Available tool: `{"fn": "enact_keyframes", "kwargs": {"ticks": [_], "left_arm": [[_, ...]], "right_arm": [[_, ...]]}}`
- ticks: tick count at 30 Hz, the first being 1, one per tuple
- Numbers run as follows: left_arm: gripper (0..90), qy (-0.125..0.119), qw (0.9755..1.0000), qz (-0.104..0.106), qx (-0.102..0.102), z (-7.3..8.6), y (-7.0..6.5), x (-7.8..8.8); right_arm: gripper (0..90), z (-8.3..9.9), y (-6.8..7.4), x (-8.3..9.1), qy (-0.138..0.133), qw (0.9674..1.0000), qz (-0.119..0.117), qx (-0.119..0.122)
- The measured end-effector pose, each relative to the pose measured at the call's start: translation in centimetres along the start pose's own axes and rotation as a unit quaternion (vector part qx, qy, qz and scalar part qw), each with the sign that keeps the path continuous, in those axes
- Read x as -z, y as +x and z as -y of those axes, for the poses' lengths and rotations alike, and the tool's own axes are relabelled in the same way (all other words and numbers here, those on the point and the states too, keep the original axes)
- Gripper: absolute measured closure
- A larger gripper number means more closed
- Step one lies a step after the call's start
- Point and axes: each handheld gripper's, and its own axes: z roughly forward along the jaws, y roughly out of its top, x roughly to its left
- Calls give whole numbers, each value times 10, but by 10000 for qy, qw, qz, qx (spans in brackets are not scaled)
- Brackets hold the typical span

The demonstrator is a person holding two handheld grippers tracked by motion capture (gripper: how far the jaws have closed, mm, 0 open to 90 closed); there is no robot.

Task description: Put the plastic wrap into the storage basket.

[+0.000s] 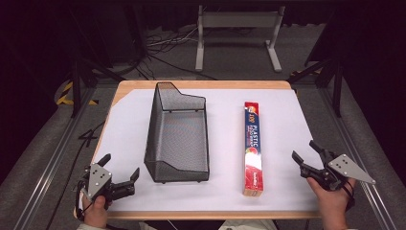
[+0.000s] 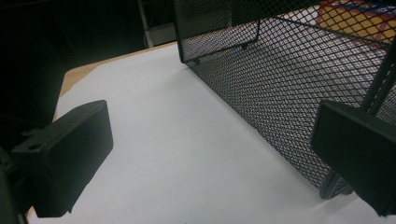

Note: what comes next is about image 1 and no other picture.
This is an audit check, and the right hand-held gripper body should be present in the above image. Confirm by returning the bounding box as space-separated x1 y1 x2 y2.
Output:
299 152 377 193

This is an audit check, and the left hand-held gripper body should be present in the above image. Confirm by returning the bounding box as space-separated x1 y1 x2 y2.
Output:
78 162 136 203

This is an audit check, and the person's left hand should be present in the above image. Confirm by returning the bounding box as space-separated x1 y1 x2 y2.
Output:
81 193 113 230

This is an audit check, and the person's right hand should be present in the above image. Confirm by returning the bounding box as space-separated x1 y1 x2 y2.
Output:
305 176 357 230

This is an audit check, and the long plastic wrap box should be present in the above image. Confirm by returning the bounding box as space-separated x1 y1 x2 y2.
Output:
242 101 265 197

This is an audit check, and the black tripod stand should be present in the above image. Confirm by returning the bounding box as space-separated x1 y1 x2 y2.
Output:
65 47 126 119
286 57 345 119

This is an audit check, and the yellow black hazard tape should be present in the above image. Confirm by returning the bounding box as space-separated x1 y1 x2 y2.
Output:
56 80 100 106

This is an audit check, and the white table sheet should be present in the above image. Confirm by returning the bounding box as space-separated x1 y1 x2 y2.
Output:
91 88 324 213

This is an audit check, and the wooden table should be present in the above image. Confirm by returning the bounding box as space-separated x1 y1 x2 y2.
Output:
73 80 324 221

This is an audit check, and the grey metal stand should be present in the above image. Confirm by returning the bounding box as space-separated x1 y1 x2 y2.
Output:
194 4 286 74

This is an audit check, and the black right gripper strap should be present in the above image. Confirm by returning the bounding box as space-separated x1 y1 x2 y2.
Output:
340 183 356 213

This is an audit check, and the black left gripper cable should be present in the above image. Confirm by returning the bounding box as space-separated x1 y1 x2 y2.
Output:
74 177 92 222

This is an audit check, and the aluminium floor rail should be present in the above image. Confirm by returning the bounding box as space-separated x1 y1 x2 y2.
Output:
317 85 399 230
11 85 98 230

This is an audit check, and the thin black floor cable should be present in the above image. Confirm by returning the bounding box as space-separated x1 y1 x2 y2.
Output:
45 120 107 230

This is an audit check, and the black wire mesh basket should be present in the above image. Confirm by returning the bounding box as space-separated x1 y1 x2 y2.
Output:
144 81 211 185

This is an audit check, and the bundle of floor cables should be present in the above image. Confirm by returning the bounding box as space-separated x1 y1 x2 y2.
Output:
140 26 218 81

